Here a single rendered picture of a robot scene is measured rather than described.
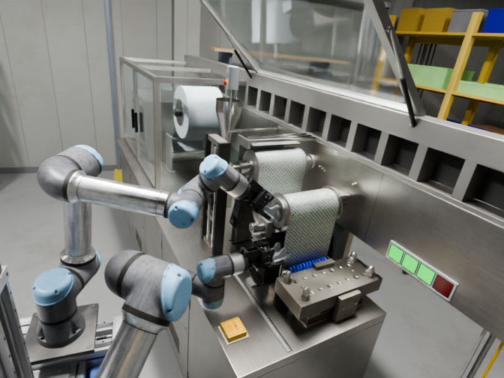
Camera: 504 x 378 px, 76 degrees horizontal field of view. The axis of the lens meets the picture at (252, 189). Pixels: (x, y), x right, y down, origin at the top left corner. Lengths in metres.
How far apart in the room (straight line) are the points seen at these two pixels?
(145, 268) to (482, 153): 0.93
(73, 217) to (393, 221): 1.10
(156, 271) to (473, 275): 0.89
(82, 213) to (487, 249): 1.23
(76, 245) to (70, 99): 3.53
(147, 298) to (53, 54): 4.06
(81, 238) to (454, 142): 1.23
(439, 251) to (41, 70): 4.38
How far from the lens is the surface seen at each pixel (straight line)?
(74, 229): 1.25
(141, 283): 0.80
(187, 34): 4.33
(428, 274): 1.23
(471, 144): 1.10
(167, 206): 0.91
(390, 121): 1.24
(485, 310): 1.18
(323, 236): 1.35
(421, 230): 1.21
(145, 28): 4.56
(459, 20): 4.77
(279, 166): 1.36
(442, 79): 4.75
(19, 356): 1.20
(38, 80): 4.71
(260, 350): 1.19
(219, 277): 1.11
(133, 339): 0.81
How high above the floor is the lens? 1.82
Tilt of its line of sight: 24 degrees down
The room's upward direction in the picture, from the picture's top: 6 degrees clockwise
